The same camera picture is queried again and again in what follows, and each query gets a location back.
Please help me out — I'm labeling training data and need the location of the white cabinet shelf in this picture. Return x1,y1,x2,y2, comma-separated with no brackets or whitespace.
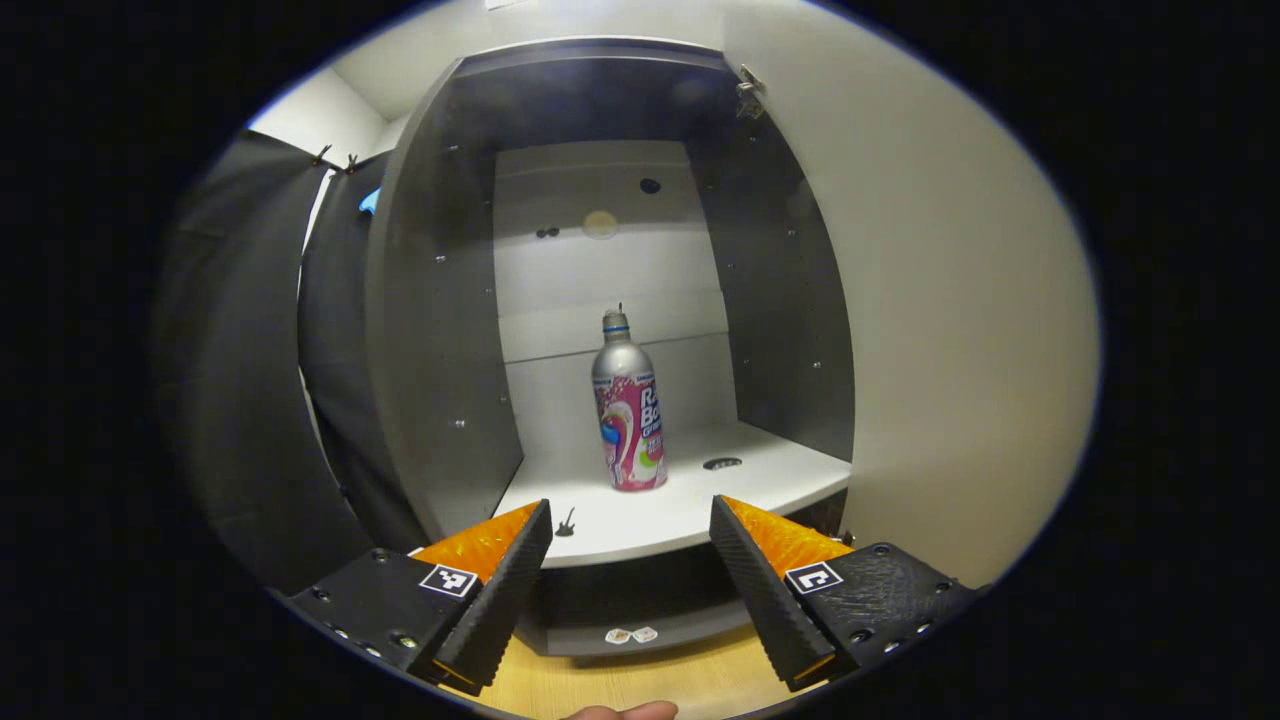
495,420,851,569

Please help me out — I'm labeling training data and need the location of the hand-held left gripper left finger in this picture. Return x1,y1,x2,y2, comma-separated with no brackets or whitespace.
285,498,554,698

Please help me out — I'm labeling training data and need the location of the dark grey cabinet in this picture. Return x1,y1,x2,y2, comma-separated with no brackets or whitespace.
365,38,856,659

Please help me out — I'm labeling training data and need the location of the black backdrop cloth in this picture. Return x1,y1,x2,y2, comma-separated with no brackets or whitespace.
155,130,431,596

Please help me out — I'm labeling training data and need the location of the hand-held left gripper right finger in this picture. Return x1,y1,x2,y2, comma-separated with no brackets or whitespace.
708,494,986,693

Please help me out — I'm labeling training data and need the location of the metal door hinge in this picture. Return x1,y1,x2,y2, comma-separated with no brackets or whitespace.
735,65,769,121

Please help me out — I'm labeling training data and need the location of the beige cabinet door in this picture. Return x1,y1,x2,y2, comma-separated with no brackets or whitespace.
720,0,1101,591

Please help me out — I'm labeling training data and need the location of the silver pink bottle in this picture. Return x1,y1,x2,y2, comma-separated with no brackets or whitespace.
590,305,669,493

